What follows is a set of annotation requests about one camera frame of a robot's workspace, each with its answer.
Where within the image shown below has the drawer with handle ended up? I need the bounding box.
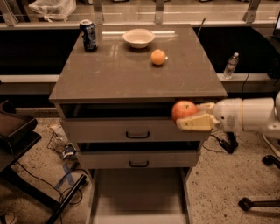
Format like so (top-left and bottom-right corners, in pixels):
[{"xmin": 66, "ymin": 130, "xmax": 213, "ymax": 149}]
[
  {"xmin": 76, "ymin": 150, "xmax": 200, "ymax": 169},
  {"xmin": 61, "ymin": 118, "xmax": 210, "ymax": 143}
]

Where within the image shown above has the top drawer with handle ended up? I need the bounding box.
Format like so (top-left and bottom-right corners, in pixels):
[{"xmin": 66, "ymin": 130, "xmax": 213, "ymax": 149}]
[{"xmin": 61, "ymin": 118, "xmax": 210, "ymax": 143}]

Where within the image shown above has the clear plastic bag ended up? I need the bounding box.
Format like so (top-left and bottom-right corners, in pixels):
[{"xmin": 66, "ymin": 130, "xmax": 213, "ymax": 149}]
[{"xmin": 28, "ymin": 0, "xmax": 76, "ymax": 21}]

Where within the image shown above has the blue soda can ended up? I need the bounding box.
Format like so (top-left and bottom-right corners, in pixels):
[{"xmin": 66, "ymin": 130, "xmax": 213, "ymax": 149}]
[{"xmin": 80, "ymin": 19, "xmax": 97, "ymax": 52}]

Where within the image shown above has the clear plastic water bottle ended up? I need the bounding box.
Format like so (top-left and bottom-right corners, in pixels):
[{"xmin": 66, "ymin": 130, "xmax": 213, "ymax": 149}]
[{"xmin": 223, "ymin": 52, "xmax": 239, "ymax": 80}]

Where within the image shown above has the black chair base caster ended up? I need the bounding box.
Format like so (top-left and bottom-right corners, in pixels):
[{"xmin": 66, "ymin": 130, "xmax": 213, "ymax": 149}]
[{"xmin": 238, "ymin": 155, "xmax": 280, "ymax": 212}]

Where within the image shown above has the orange fruit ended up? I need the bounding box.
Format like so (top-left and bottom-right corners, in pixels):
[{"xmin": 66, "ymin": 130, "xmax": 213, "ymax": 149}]
[{"xmin": 150, "ymin": 49, "xmax": 165, "ymax": 66}]

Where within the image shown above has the wire basket on floor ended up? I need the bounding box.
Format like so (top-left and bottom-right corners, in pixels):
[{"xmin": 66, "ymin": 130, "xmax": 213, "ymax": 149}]
[{"xmin": 47, "ymin": 132, "xmax": 68, "ymax": 155}]

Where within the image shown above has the grey drawer cabinet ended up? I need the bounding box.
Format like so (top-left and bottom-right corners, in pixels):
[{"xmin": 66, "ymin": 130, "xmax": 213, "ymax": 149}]
[{"xmin": 48, "ymin": 24, "xmax": 228, "ymax": 176}]

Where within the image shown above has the middle drawer with handle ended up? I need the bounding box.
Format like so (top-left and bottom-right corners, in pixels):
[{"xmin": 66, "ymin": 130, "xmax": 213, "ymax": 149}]
[{"xmin": 76, "ymin": 150, "xmax": 200, "ymax": 169}]

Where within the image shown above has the black table leg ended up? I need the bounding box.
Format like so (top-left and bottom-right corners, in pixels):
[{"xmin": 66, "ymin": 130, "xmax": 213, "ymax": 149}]
[{"xmin": 46, "ymin": 174, "xmax": 86, "ymax": 224}]

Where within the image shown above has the black power adapter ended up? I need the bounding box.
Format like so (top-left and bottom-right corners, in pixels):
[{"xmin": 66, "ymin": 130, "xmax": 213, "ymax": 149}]
[{"xmin": 213, "ymin": 132, "xmax": 238, "ymax": 154}]

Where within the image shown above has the dark chair at left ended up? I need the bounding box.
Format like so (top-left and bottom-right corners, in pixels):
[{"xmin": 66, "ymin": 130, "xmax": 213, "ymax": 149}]
[{"xmin": 0, "ymin": 101, "xmax": 41, "ymax": 172}]

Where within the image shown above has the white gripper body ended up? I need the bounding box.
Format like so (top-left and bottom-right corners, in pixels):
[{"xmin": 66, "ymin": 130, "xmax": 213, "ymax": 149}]
[{"xmin": 213, "ymin": 98, "xmax": 242, "ymax": 132}]

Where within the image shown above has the red apple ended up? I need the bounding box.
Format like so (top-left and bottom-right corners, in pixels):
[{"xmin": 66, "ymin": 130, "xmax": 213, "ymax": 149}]
[{"xmin": 171, "ymin": 101, "xmax": 199, "ymax": 122}]

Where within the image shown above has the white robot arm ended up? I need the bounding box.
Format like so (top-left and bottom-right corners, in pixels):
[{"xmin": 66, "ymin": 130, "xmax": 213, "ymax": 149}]
[{"xmin": 176, "ymin": 95, "xmax": 280, "ymax": 139}]

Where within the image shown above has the white paper bowl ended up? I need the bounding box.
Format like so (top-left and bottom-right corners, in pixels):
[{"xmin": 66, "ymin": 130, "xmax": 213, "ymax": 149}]
[{"xmin": 122, "ymin": 29, "xmax": 155, "ymax": 49}]

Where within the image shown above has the black cable on floor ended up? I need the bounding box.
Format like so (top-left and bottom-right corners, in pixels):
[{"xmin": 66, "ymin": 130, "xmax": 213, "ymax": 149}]
[{"xmin": 16, "ymin": 160, "xmax": 89, "ymax": 207}]

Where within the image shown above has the open bottom drawer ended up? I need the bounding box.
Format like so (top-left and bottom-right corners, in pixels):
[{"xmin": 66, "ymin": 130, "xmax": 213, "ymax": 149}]
[{"xmin": 86, "ymin": 168, "xmax": 193, "ymax": 224}]

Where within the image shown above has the grey sneaker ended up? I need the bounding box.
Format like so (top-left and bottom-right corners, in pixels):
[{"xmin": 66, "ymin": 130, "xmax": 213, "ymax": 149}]
[{"xmin": 262, "ymin": 134, "xmax": 280, "ymax": 158}]

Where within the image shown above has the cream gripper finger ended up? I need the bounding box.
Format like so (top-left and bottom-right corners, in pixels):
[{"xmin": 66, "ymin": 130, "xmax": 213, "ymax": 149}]
[
  {"xmin": 197, "ymin": 102, "xmax": 215, "ymax": 114},
  {"xmin": 176, "ymin": 113, "xmax": 219, "ymax": 131}
]

